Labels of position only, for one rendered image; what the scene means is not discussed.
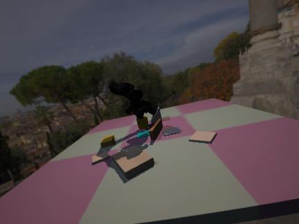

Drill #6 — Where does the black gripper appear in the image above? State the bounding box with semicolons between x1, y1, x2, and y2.
130;100;148;119

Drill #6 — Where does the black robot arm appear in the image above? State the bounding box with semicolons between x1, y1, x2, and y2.
109;81;158;116

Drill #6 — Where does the beige flat square pad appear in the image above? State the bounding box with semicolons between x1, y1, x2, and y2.
189;131;216;143

